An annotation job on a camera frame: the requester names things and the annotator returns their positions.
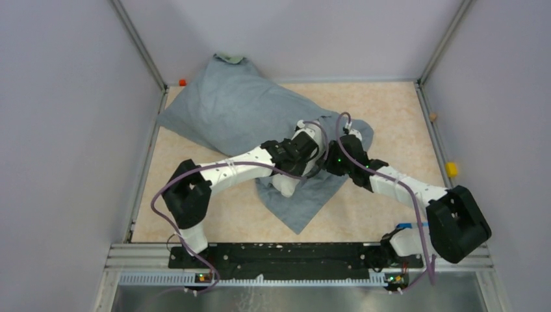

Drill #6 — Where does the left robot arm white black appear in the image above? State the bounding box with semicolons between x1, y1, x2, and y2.
160;128;324;269

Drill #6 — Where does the aluminium frame rail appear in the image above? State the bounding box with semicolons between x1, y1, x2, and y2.
103;240;496;287

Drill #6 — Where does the multicolour toy brick stack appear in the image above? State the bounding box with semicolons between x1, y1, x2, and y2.
395;222;428;229

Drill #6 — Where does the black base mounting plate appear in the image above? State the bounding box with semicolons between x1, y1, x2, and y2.
168;242;424;281

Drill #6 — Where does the white pillow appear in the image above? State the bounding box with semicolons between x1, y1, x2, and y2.
271;127;328;198

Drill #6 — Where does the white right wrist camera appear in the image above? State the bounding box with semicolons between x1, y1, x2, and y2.
342;123;363;141

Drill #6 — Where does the grey-blue and beige pillowcase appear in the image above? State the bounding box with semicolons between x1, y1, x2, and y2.
155;53;374;235

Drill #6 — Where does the small yellow block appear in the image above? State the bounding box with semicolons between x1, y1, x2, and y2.
444;162;459;178

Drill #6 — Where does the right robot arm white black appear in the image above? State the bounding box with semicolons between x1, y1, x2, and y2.
324;134;493;268

